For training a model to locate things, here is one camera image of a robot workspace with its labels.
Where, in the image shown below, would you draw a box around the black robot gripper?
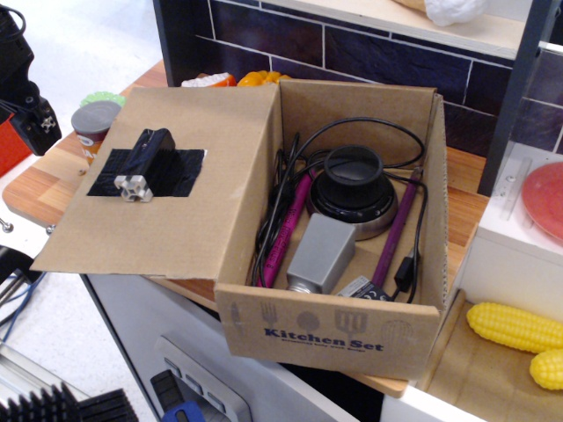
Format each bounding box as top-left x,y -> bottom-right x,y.
1,8 -> 62,156

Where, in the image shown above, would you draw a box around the grey lid toy can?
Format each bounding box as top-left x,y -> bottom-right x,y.
71,100 -> 121,165

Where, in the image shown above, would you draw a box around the green toy lettuce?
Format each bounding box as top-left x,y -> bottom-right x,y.
80,91 -> 126,106

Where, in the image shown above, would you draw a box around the brown cardboard kitchen set box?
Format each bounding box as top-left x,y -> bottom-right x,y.
34,79 -> 448,380

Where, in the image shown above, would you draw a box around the white and orange toy food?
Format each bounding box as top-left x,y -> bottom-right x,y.
181,72 -> 237,88

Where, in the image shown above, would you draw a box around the orange toy pepper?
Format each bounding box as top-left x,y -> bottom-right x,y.
238,70 -> 290,87

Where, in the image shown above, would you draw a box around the left purple marker pen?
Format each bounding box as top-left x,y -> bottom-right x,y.
255,175 -> 312,287

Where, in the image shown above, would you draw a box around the purple marker pen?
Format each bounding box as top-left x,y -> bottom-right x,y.
371,167 -> 422,287
255,175 -> 312,287

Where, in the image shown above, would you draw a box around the black finned heat sink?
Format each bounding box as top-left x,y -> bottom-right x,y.
1,384 -> 139,422

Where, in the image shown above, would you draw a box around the grey metal shaker bottle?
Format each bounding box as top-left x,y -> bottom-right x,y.
287,213 -> 355,295

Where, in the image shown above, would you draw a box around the black 3D mouse puck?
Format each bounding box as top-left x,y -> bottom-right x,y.
306,145 -> 398,241

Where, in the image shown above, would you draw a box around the black power adapter with label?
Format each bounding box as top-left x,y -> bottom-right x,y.
336,276 -> 391,302

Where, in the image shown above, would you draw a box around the right purple marker pen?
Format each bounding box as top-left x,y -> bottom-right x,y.
371,167 -> 422,287

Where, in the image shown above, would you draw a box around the white toy cauliflower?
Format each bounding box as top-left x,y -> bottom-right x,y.
424,0 -> 489,26

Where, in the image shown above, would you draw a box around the wooden upper shelf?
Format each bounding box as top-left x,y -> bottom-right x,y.
271,0 -> 531,60

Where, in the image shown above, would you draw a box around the clear plastic dish rack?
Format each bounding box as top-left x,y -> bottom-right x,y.
491,143 -> 562,254

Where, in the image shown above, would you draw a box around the pink plastic plate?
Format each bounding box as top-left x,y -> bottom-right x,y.
522,162 -> 562,241

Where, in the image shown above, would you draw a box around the upper yellow toy corn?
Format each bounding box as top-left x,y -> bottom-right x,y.
466,302 -> 562,353

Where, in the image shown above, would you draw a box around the yellow toy corn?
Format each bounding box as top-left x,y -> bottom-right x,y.
466,302 -> 562,353
530,350 -> 563,390

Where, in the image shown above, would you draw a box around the lower yellow toy corn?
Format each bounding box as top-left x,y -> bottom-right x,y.
530,350 -> 563,390

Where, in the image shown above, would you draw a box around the aluminium handle with black tape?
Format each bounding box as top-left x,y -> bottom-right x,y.
88,128 -> 206,202

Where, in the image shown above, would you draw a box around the blue cable on floor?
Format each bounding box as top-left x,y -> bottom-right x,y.
0,271 -> 48,344

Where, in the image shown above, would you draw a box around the black cable in box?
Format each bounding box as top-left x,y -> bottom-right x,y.
251,116 -> 429,304

